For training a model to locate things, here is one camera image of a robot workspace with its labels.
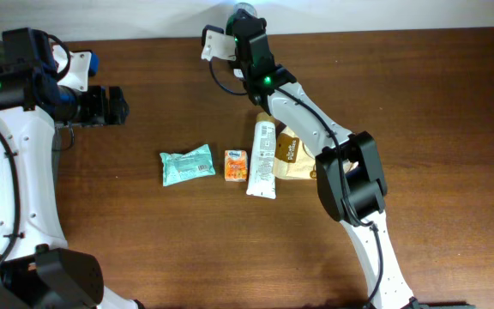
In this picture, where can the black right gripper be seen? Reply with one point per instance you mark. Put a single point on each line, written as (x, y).
(238, 11)

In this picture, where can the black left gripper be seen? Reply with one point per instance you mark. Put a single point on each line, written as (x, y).
(99, 106)

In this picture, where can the teal snack packet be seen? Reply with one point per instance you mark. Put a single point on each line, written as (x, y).
(178, 168)

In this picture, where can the orange Kleenex tissue pack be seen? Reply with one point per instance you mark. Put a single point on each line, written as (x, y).
(236, 166)

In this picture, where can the brown glutinous rice bag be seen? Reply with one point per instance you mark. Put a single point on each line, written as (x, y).
(292, 158)

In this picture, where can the white tube with cork cap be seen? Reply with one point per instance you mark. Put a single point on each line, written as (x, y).
(261, 181)

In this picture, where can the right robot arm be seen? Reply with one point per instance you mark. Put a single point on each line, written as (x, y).
(349, 173)

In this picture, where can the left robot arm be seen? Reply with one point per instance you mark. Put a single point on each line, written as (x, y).
(44, 88)

